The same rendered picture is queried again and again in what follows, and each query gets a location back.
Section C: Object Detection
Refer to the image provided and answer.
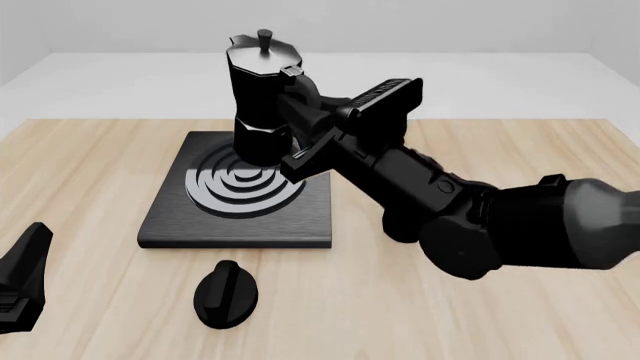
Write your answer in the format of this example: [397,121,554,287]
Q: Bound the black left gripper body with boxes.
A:
[0,288,46,336]

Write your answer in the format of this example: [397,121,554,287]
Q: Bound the black moka pot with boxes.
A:
[225,28,326,167]

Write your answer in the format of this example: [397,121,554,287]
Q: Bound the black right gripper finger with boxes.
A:
[277,93,336,152]
[311,94,354,122]

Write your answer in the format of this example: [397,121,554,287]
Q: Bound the flat black stove plate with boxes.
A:
[137,130,334,251]

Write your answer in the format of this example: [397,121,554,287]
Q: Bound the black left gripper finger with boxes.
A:
[0,221,55,300]

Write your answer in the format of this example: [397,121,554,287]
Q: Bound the round black stove knob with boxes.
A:
[193,258,261,331]

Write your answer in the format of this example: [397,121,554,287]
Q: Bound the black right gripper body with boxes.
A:
[280,126,347,182]

